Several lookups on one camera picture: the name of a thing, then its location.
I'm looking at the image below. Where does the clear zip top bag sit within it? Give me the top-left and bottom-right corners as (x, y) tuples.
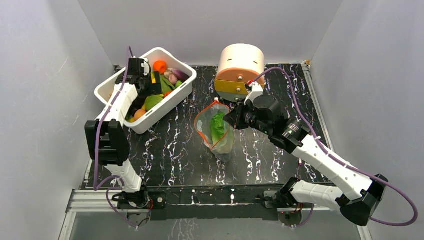
(194, 97), (235, 163)

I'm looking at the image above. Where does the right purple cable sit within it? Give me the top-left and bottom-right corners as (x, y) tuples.
(253, 66), (419, 228)

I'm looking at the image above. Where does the purple toy onion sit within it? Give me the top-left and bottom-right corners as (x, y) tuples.
(171, 68), (189, 83)

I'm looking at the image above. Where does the toy garlic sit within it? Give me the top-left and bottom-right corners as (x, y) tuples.
(163, 70), (179, 86)

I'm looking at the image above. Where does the orange toy tangerine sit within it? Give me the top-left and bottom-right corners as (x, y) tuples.
(153, 60), (168, 74)

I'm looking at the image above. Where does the toy peach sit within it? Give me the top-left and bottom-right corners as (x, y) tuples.
(133, 108), (147, 121)

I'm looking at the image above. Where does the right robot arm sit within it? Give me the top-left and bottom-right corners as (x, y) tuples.
(223, 95), (385, 227)

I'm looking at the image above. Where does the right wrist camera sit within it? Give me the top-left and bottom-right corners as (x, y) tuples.
(244, 80), (264, 105)

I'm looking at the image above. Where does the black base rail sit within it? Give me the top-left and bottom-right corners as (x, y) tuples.
(109, 183), (316, 222)

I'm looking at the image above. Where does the round drawer cabinet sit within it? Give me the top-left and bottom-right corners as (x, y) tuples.
(214, 43), (265, 102)

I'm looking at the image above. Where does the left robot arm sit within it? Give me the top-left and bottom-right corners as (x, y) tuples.
(84, 57), (162, 208)

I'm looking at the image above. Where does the white plastic bin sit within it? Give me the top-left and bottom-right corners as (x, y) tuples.
(94, 47), (197, 134)

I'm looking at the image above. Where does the green toy cabbage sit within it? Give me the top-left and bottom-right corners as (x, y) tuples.
(209, 111), (233, 155)

